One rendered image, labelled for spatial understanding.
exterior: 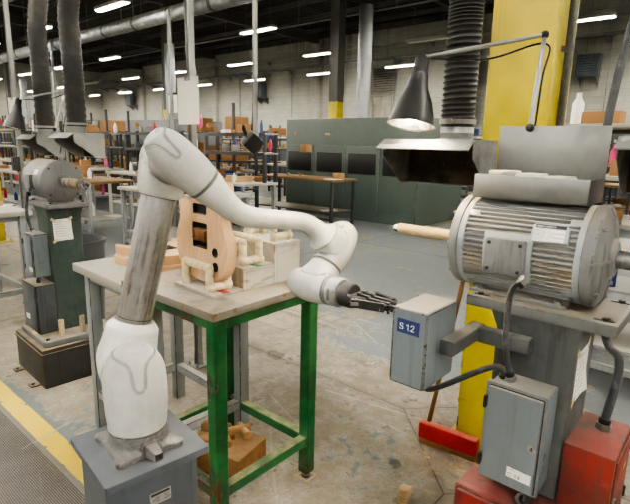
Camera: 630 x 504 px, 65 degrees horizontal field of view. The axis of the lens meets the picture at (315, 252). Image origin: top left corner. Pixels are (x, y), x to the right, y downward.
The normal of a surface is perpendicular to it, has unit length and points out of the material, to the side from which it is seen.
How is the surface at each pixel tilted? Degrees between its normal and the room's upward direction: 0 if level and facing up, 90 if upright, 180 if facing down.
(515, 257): 90
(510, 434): 90
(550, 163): 90
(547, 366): 90
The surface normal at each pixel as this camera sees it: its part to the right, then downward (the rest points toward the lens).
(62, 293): 0.72, 0.16
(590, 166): -0.66, 0.15
